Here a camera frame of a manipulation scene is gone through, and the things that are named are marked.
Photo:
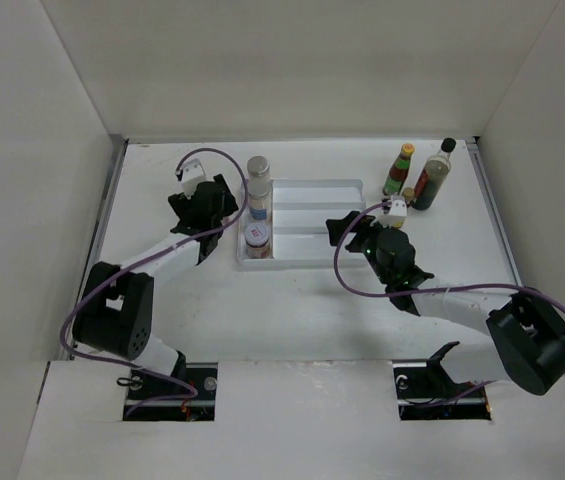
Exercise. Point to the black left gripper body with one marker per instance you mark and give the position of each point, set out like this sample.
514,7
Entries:
183,205

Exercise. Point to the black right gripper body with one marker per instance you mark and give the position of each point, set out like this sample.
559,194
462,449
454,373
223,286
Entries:
366,241

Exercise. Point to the tall jar silver lid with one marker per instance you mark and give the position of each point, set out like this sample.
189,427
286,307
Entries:
259,196

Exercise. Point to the spice jar white lid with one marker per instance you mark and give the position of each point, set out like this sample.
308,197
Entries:
257,236

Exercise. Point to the small bottle blue label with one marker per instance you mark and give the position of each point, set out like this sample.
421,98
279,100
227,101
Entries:
258,169

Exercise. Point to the small yellow label bottle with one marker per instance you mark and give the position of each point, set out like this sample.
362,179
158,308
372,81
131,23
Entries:
408,191

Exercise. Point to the red sauce bottle yellow cap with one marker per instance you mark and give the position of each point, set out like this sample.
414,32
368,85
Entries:
399,171

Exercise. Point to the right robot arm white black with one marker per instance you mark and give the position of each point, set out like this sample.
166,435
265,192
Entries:
526,328

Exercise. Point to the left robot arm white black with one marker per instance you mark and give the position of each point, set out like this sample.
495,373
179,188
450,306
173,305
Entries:
115,314

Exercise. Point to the white divided organizer tray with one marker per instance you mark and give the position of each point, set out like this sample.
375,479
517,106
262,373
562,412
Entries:
300,209

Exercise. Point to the dark soy sauce bottle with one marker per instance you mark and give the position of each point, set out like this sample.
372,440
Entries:
433,174

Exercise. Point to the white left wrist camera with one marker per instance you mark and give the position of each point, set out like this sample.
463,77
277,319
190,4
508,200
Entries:
190,174

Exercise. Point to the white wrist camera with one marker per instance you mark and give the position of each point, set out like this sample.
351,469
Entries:
190,174
394,212

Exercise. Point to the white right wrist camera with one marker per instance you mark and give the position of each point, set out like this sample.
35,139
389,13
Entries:
394,212

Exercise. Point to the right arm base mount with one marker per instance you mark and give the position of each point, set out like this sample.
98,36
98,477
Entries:
425,391

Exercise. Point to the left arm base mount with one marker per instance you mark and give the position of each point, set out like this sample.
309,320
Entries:
149,399

